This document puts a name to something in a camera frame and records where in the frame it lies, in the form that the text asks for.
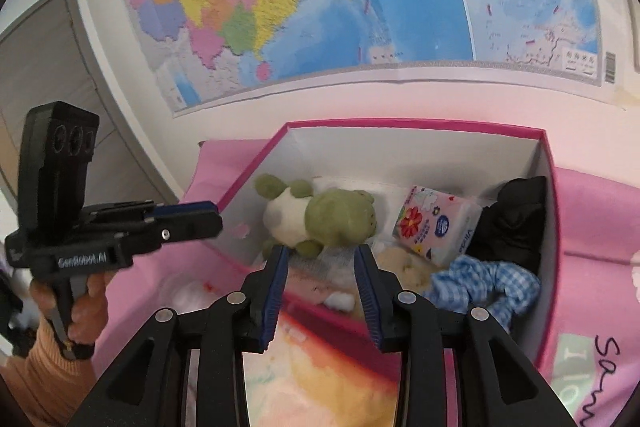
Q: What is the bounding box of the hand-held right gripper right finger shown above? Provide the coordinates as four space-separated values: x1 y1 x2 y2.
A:
352 243 577 427

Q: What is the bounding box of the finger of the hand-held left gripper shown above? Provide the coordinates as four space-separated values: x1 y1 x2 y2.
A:
82 200 221 228
114 214 224 256

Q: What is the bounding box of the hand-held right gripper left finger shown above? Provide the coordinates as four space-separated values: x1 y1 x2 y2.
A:
65 244 292 427

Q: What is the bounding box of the beige plush toy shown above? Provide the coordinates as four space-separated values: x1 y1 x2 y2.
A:
375 247 436 296

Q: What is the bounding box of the green frog plush toy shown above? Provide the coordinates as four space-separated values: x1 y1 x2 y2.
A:
255 173 378 261

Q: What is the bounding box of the pastel tissue pack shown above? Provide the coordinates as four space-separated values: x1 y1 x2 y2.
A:
182 309 408 427

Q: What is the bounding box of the floral tissue pack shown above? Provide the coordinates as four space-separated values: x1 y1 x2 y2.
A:
391 185 483 267

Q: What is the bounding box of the blue gingham cloth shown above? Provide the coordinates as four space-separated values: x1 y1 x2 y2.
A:
430 255 542 334

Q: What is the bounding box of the pink cardboard box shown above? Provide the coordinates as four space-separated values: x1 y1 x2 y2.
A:
200 121 568 369

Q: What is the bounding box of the person's left forearm orange sleeve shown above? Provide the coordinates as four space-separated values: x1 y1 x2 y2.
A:
0 319 99 427

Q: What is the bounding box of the person's left hand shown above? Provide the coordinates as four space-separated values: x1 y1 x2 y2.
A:
29 269 110 349

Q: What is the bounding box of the grey door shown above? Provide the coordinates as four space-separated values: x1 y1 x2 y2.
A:
0 0 186 228

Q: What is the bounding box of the dark cloth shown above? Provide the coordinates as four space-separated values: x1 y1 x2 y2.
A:
0 266 37 358

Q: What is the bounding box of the black cloth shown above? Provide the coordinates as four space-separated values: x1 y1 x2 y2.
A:
467 176 547 275

